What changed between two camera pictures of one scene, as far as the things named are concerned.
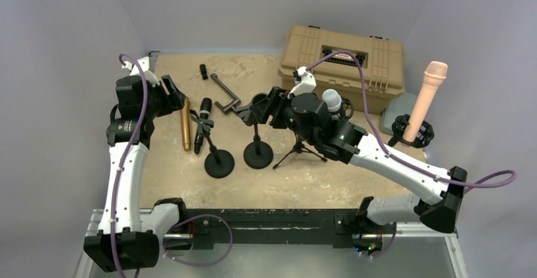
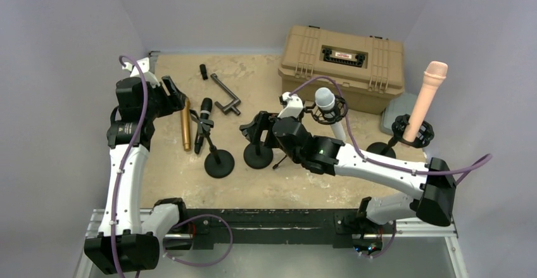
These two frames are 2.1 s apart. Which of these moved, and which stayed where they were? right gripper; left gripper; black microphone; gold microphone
Moved: right gripper
Stayed: gold microphone; left gripper; black microphone
